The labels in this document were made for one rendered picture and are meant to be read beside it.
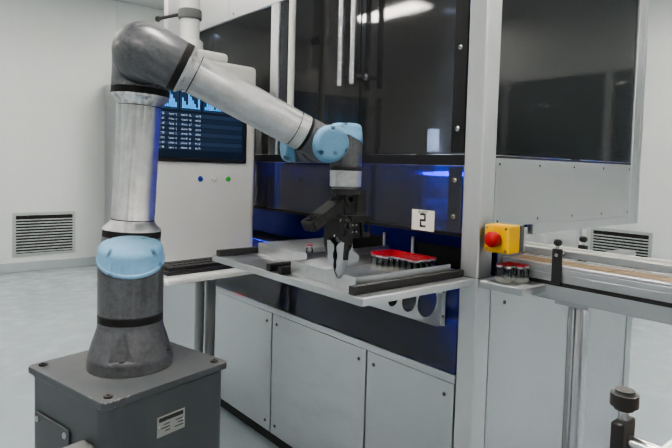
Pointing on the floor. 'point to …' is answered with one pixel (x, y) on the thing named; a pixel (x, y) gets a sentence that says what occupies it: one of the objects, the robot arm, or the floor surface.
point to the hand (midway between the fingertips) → (336, 273)
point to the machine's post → (478, 191)
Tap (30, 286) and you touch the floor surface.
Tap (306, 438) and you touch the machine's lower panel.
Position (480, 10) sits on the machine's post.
